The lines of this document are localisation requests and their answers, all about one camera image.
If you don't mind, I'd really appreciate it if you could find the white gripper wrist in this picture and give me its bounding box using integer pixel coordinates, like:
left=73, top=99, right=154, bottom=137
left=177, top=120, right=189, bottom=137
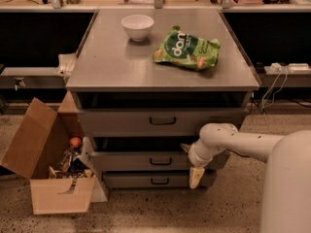
left=181, top=140, right=218, bottom=189

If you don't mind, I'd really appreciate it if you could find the grey drawer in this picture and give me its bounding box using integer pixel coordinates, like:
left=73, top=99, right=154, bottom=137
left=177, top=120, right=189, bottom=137
left=90, top=151, right=191, bottom=172
left=78, top=108, right=247, bottom=137
left=102, top=172, right=218, bottom=189

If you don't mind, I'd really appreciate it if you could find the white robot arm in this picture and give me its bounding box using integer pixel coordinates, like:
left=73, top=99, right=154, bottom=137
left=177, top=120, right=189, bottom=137
left=182, top=123, right=311, bottom=233

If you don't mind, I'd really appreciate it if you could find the grey bottom drawer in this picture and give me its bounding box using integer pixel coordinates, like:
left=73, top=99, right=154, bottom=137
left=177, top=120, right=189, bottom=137
left=102, top=172, right=218, bottom=189

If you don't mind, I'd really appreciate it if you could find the grey top drawer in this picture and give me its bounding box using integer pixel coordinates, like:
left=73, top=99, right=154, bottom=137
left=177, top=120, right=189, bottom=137
left=78, top=108, right=247, bottom=137

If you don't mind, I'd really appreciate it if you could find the grey metal drawer cabinet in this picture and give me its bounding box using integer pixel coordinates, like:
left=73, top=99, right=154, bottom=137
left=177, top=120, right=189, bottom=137
left=65, top=7, right=261, bottom=190

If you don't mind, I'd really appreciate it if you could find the green snack bag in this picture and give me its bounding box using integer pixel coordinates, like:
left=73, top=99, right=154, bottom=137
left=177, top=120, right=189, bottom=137
left=153, top=25, right=221, bottom=71

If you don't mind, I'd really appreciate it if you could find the orange round fruit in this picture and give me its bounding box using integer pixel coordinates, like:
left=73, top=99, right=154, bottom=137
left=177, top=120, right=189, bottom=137
left=69, top=137, right=82, bottom=149

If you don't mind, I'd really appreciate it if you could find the white power strip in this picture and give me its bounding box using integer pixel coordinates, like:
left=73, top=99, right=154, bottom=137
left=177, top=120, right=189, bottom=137
left=289, top=63, right=311, bottom=73

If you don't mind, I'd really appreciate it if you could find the white ceramic bowl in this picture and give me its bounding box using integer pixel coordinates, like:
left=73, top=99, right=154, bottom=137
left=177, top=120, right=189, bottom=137
left=121, top=15, right=155, bottom=42

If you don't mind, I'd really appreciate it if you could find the brown cardboard box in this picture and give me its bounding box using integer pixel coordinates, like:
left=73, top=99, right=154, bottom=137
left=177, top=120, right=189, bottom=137
left=1, top=93, right=109, bottom=215

